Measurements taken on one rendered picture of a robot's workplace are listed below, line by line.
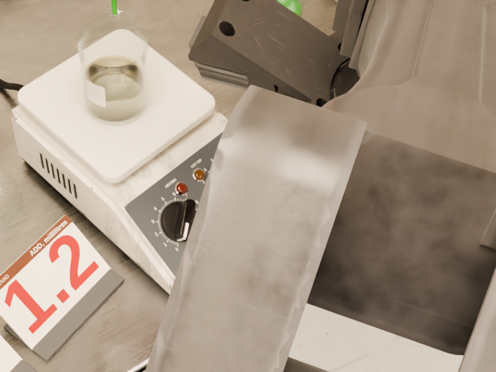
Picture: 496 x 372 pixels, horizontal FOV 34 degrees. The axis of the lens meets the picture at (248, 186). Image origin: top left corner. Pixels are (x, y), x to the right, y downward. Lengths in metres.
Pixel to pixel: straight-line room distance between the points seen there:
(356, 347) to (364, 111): 0.48
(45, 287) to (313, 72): 0.29
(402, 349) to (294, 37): 0.30
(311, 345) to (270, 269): 0.49
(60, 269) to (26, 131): 0.12
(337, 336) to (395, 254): 0.46
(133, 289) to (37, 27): 0.31
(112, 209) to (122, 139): 0.06
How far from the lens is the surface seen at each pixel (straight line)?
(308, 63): 0.48
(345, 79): 0.47
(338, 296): 0.22
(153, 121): 0.66
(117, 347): 0.65
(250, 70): 0.47
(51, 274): 0.66
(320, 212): 0.18
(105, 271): 0.68
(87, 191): 0.66
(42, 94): 0.68
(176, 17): 0.87
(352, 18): 0.40
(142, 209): 0.64
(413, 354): 0.68
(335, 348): 0.67
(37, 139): 0.68
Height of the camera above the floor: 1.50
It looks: 54 degrees down
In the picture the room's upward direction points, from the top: 10 degrees clockwise
